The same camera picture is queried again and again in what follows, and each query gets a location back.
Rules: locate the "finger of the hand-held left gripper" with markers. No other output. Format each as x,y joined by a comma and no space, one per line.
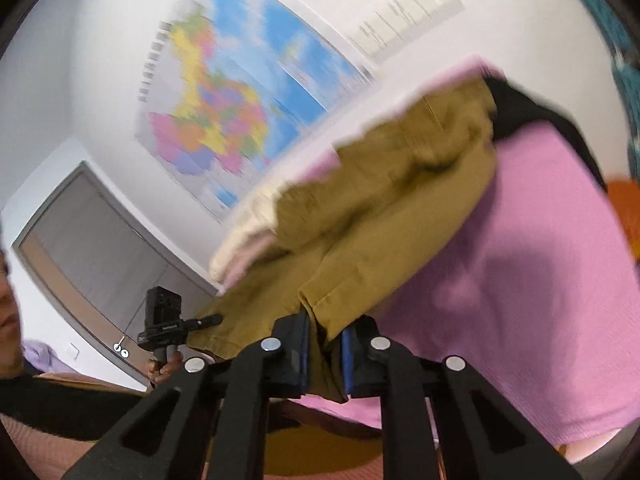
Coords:
205,322

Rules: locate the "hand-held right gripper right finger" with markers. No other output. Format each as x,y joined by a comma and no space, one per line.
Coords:
348,360

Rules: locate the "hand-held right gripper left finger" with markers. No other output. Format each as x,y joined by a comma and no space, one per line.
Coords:
300,355

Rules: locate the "olive brown jacket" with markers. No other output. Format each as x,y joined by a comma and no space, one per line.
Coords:
375,185

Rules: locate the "black garment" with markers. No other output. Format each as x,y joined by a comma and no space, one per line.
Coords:
525,105

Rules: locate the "person's left hand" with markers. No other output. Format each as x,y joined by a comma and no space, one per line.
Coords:
167,372

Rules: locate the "grey wooden door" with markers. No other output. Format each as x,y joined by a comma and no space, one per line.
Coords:
90,250

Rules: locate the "person's mustard yellow garment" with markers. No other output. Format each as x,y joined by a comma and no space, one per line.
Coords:
320,452

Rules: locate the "cream garment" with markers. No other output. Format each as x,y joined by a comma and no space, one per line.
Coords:
250,230

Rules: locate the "lavender cloth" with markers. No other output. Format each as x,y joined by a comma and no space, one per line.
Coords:
39,357

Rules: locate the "person's head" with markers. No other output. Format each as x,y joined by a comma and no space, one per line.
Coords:
10,315

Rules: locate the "pink daisy print blanket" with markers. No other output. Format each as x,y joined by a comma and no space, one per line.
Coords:
525,260

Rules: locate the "orange object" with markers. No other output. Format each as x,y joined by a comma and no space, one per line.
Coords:
625,215

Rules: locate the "blue plastic basket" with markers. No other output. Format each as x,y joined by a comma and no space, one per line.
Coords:
615,50

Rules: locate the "small white wall plate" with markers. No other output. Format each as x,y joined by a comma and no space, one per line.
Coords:
73,351

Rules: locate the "colourful wall map poster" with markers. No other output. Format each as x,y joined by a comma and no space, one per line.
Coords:
240,85

